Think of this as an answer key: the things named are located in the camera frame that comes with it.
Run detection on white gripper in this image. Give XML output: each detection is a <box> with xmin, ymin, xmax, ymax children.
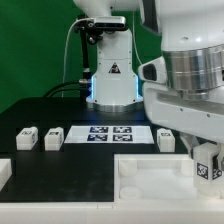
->
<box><xmin>143</xmin><ymin>82</ymin><xmax>224</xmax><ymax>172</ymax></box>

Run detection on white square table top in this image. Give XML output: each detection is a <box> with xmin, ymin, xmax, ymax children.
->
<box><xmin>114</xmin><ymin>154</ymin><xmax>224</xmax><ymax>201</ymax></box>

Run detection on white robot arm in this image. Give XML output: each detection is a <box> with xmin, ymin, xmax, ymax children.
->
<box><xmin>73</xmin><ymin>0</ymin><xmax>224</xmax><ymax>144</ymax></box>

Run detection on paper sheet with tags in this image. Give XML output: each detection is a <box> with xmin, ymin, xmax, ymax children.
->
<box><xmin>65</xmin><ymin>126</ymin><xmax>154</xmax><ymax>144</ymax></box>

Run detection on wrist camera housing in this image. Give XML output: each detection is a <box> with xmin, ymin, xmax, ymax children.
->
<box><xmin>138</xmin><ymin>57</ymin><xmax>167</xmax><ymax>84</ymax></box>

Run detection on white front obstacle wall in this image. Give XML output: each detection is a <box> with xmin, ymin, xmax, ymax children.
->
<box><xmin>0</xmin><ymin>200</ymin><xmax>224</xmax><ymax>224</ymax></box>

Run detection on white obstacle wall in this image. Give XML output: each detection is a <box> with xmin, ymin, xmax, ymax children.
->
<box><xmin>0</xmin><ymin>200</ymin><xmax>224</xmax><ymax>224</ymax></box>
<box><xmin>0</xmin><ymin>159</ymin><xmax>12</xmax><ymax>191</ymax></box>

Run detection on black cables at base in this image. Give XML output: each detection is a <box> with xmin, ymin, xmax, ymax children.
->
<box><xmin>42</xmin><ymin>79</ymin><xmax>92</xmax><ymax>98</ymax></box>

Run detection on grey camera on stand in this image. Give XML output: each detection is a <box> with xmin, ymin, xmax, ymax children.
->
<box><xmin>92</xmin><ymin>16</ymin><xmax>126</xmax><ymax>31</ymax></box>

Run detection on black camera stand pole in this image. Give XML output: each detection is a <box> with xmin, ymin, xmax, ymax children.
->
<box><xmin>73</xmin><ymin>14</ymin><xmax>101</xmax><ymax>100</ymax></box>

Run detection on white cable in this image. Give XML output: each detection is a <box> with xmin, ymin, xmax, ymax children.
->
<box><xmin>61</xmin><ymin>18</ymin><xmax>88</xmax><ymax>98</ymax></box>

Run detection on white left obstacle wall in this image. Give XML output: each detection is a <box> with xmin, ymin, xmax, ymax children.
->
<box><xmin>0</xmin><ymin>159</ymin><xmax>12</xmax><ymax>191</ymax></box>

